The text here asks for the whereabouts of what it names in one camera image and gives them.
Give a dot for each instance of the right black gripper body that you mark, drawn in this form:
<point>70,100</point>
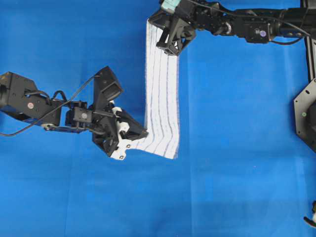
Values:
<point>176,37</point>

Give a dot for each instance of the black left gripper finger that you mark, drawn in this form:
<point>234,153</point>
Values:
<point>132,135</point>
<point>135,128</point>

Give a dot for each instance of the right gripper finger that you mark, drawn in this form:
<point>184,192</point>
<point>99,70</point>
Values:
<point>162,20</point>

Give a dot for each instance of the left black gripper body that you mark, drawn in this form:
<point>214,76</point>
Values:
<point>109,133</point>

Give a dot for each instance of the white blue striped towel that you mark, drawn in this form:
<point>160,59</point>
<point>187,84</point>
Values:
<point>162,106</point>

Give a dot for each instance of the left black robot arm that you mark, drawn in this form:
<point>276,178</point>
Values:
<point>21,100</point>

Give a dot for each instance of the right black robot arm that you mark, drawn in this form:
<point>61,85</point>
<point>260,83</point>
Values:
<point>257,25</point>

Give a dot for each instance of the blue table cloth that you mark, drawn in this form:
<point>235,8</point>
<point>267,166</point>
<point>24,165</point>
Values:
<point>241,170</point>

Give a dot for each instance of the black white clamp object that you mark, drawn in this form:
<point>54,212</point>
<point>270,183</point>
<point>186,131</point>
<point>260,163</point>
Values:
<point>311,221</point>

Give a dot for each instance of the right wrist camera teal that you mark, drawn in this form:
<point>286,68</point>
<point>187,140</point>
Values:
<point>181,8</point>

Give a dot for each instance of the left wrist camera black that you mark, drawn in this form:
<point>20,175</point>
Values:
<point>106,88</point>

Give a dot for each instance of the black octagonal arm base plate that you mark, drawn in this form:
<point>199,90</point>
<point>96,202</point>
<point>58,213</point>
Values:
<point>305,115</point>

